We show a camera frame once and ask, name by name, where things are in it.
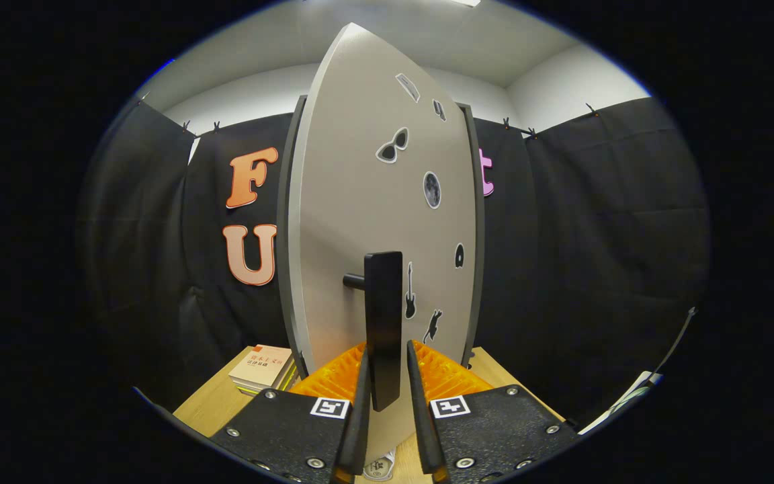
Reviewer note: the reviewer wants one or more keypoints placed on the yellow-edged book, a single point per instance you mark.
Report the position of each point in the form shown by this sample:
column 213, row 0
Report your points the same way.
column 286, row 383

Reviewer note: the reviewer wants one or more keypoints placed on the dark grey shoe cabinet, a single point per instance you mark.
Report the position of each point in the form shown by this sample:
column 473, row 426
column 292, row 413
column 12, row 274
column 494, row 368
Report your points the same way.
column 284, row 235

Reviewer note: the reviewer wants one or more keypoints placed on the black backdrop cloth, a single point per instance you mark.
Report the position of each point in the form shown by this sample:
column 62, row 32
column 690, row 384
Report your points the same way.
column 595, row 235

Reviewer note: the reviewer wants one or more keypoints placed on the white canvas shoe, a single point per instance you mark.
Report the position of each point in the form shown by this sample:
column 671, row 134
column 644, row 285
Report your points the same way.
column 380, row 466

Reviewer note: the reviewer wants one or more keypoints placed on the beige shoe cabinet door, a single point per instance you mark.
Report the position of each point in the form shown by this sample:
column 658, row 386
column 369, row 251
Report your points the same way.
column 347, row 202

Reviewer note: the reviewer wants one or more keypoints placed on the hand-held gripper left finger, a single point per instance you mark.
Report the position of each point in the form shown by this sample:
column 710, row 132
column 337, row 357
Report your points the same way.
column 357, row 437

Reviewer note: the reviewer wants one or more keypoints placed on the white paper sheet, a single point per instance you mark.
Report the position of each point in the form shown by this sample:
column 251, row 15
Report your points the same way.
column 629, row 396

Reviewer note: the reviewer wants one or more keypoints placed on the row of black cloth clips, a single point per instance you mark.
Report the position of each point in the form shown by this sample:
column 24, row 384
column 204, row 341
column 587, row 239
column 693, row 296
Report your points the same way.
column 506, row 124

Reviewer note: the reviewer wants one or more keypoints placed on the long ceiling light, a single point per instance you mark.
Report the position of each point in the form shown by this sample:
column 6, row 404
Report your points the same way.
column 466, row 3

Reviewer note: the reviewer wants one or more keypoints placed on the dark stand rod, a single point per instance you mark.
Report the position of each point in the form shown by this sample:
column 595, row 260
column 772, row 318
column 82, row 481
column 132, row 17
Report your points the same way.
column 679, row 339

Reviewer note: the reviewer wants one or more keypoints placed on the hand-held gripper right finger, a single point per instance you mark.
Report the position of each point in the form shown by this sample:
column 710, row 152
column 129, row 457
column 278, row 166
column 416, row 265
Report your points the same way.
column 427, row 437

